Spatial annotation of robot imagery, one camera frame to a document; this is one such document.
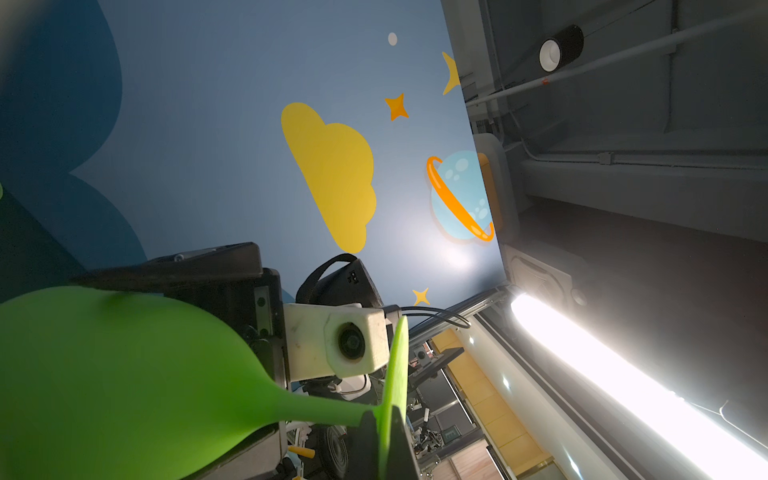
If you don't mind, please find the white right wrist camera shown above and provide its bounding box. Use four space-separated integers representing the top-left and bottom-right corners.
284 303 389 381

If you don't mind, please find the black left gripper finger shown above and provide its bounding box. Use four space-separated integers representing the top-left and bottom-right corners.
346 407 421 480

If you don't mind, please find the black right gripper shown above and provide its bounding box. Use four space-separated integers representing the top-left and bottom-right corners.
72 242 288 479

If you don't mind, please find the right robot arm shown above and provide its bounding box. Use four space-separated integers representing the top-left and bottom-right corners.
73 242 400 444

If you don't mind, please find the black ceiling spotlight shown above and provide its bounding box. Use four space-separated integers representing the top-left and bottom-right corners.
538 24 585 73

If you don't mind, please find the grey ceiling pipe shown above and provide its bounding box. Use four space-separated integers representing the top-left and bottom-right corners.
465 4 767 108

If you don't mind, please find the bright ceiling light tube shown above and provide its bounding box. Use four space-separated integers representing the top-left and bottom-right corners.
511 294 767 479

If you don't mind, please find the green wine glass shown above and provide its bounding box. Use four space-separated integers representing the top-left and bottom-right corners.
1 286 408 479

